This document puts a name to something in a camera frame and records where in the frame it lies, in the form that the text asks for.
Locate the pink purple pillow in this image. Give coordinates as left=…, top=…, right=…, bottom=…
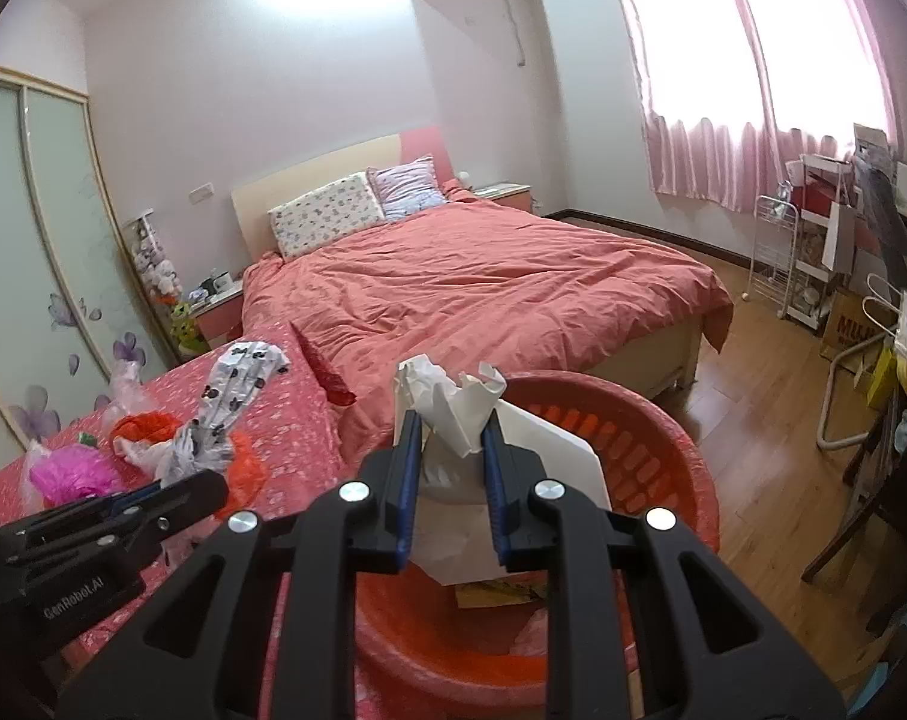
left=367, top=155, right=449, bottom=221

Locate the white cardboard box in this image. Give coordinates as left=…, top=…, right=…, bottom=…
left=494, top=399, right=614, bottom=520

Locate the pink nightstand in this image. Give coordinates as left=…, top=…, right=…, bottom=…
left=472, top=182, right=533, bottom=212
left=187, top=281, right=246, bottom=350

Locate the red box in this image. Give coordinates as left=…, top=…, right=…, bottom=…
left=791, top=180, right=845, bottom=218

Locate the green plush toy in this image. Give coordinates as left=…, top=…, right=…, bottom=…
left=170, top=301, right=207, bottom=352

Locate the magenta plastic bag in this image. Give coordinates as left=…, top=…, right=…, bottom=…
left=28, top=444, right=125, bottom=503

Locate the red floral bed sheet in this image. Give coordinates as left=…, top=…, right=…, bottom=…
left=0, top=319, right=365, bottom=720

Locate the white black patterned plastic bag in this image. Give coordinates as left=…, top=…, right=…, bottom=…
left=154, top=341, right=291, bottom=485

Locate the hanging plush toy organizer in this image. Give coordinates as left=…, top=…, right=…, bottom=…
left=124, top=211, right=185, bottom=308

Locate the white paper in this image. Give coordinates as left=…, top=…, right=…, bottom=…
left=394, top=355, right=516, bottom=587

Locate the pink curtain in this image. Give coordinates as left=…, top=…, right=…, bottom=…
left=596, top=0, right=905, bottom=215

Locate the red plastic basket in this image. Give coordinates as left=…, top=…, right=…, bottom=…
left=337, top=373, right=720, bottom=707

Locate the grey office chair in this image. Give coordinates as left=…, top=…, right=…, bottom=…
left=854, top=157, right=907, bottom=293

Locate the white floral pillow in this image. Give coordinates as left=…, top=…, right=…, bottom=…
left=268, top=172, right=387, bottom=262

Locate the white tube frame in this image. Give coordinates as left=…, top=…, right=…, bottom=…
left=817, top=274, right=905, bottom=452

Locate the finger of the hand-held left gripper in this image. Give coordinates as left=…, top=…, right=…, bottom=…
left=4, top=469, right=231, bottom=569
left=0, top=481, right=164, bottom=541

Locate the white air conditioner pipe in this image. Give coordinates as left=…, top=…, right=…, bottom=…
left=502, top=0, right=537, bottom=67

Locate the brown cardboard box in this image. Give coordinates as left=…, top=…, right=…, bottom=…
left=821, top=289, right=885, bottom=368

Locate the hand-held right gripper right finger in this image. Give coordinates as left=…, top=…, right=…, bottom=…
left=482, top=416, right=848, bottom=720

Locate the glass door floral wardrobe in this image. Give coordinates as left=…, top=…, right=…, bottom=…
left=0, top=60, right=177, bottom=466

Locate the white wire rack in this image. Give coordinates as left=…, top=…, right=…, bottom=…
left=748, top=195, right=800, bottom=316

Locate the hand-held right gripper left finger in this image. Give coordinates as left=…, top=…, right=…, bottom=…
left=56, top=412, right=425, bottom=720

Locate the clear plastic bag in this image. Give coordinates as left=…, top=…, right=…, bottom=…
left=97, top=360, right=151, bottom=421

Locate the dark wooden chair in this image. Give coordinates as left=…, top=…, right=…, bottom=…
left=802, top=390, right=907, bottom=635

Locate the white shelf cart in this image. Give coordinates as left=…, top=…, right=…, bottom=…
left=787, top=154, right=855, bottom=331

